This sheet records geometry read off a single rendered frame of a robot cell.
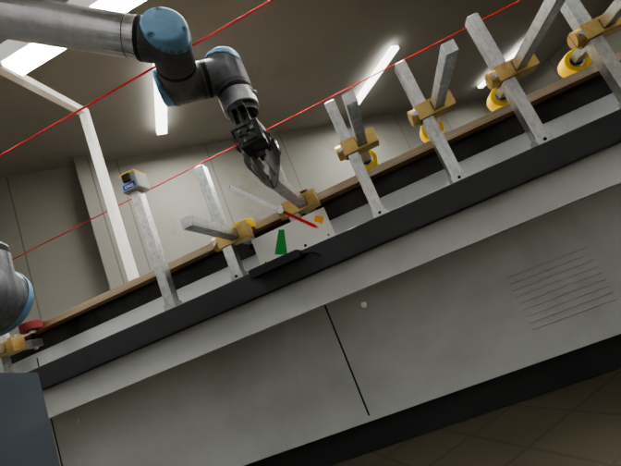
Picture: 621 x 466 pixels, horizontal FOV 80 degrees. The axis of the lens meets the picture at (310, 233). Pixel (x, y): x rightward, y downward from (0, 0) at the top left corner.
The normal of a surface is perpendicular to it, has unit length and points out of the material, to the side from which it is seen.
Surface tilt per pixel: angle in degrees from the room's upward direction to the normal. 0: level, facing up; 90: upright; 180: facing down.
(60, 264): 90
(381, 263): 90
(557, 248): 90
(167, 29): 92
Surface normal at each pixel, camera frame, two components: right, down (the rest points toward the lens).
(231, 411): -0.22, -0.11
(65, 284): 0.33, -0.33
